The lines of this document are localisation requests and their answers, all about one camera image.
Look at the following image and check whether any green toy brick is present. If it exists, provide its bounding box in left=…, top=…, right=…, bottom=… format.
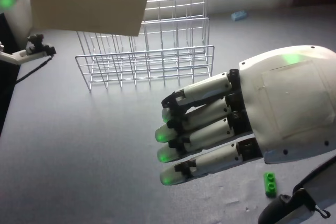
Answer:
left=264, top=172, right=278, bottom=198

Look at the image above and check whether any beige paperback book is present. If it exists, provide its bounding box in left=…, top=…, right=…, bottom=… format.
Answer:
left=30, top=0, right=154, bottom=37

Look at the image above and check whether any thin black cable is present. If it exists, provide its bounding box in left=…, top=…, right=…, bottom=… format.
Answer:
left=15, top=52, right=55, bottom=86

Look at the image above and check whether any silver wire file rack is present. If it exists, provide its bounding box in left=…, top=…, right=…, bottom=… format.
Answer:
left=75, top=0, right=215, bottom=92

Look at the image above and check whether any grey table cloth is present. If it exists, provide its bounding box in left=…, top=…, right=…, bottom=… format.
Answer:
left=0, top=11, right=336, bottom=224

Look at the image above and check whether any blue toy brick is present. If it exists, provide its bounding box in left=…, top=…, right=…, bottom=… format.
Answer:
left=230, top=10, right=248, bottom=22

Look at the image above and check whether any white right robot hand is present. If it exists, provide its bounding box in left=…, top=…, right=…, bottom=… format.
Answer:
left=153, top=45, right=336, bottom=224

